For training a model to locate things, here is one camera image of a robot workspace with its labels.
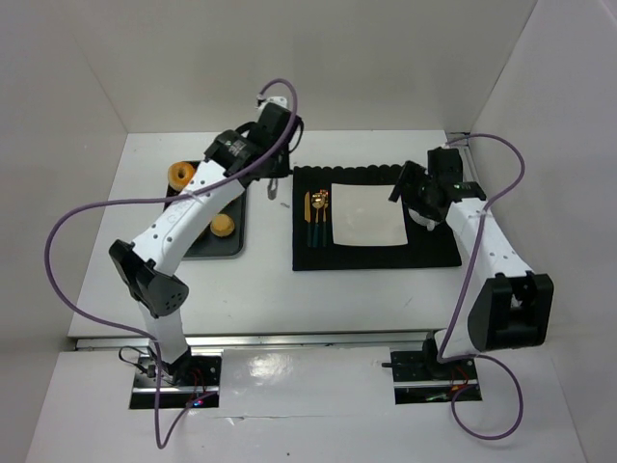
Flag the metal tongs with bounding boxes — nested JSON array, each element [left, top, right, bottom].
[[267, 178, 279, 201]]

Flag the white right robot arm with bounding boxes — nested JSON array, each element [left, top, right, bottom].
[[389, 148, 554, 363]]

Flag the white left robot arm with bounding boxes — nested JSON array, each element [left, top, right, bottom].
[[109, 97, 303, 376]]

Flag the dark brown bread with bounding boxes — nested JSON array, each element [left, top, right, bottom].
[[198, 228, 210, 240]]

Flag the white square plate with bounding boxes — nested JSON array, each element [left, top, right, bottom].
[[330, 183, 408, 247]]

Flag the round yellow bun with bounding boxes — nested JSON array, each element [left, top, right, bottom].
[[209, 213, 235, 238]]

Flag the white cup with handle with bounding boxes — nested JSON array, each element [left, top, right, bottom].
[[408, 208, 441, 232]]

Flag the gold fork green handle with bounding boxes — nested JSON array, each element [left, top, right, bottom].
[[320, 190, 330, 247]]

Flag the gold knife green handle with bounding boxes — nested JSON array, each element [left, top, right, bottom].
[[304, 191, 312, 248]]

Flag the gold spoon green handle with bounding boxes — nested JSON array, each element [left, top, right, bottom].
[[311, 191, 325, 248]]

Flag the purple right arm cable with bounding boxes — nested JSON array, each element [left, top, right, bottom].
[[436, 133, 526, 440]]

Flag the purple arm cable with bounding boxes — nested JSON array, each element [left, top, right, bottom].
[[43, 78, 300, 449], [436, 133, 526, 440]]

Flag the glazed ring donut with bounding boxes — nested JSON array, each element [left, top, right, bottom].
[[167, 162, 196, 192]]

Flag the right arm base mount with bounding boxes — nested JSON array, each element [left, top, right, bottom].
[[381, 340, 482, 405]]

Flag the metal rail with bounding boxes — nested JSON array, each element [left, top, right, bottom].
[[74, 329, 435, 349]]

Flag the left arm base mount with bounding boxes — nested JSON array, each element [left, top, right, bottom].
[[118, 346, 223, 410]]

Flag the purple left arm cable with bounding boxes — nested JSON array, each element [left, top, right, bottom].
[[43, 78, 300, 449]]

